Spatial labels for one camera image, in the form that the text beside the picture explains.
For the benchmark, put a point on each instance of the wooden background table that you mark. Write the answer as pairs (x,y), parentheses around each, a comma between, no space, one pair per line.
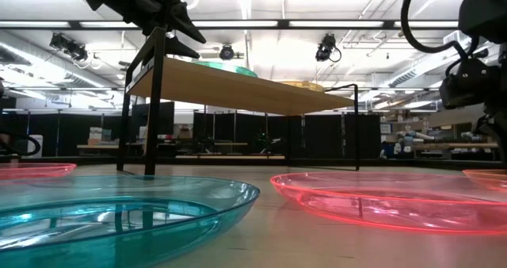
(455,145)

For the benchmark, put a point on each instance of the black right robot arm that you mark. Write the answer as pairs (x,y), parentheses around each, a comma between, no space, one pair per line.
(485,10)

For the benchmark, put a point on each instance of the black room divider panel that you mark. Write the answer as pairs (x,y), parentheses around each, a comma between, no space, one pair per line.
(79,133)
(325,137)
(164,117)

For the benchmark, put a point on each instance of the wooden tray board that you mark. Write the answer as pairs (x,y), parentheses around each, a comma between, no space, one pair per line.
(237,89)

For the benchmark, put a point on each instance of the silver ventilation duct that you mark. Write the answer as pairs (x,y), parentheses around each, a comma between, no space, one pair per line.
(47,58)
(416,75)

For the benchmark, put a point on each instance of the black background robot arm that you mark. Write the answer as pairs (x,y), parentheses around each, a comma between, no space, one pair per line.
(269,142)

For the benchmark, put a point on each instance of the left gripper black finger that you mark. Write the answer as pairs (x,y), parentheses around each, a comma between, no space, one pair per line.
(180,48)
(188,24)

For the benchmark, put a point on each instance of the blue transparent plastic plate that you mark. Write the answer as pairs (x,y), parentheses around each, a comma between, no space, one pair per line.
(246,73)
(119,220)

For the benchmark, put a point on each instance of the green transparent plastic plate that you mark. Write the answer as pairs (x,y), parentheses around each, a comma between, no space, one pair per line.
(313,89)
(214,64)

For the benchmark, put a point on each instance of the black ceiling spotlight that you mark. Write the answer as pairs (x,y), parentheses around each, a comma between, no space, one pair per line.
(226,52)
(326,48)
(67,46)

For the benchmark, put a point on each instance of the pink transparent plastic plate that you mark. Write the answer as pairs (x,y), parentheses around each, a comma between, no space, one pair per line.
(376,204)
(31,171)

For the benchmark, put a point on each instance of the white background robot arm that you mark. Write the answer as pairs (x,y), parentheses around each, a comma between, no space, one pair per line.
(412,136)

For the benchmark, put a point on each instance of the white bin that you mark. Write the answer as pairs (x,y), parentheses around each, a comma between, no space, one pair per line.
(35,146)

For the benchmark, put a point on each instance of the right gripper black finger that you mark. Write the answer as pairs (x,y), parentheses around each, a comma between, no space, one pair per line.
(485,126)
(501,137)

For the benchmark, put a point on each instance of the stacked cardboard boxes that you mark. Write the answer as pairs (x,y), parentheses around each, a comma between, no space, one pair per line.
(97,135)

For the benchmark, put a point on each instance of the long wooden workbench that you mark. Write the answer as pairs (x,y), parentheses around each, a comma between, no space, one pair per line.
(198,144)

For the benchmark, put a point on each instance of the orange transparent plastic plate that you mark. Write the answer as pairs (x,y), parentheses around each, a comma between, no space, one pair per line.
(301,85)
(491,178)

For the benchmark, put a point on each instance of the black metal rig frame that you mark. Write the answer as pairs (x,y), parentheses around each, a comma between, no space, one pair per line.
(283,23)

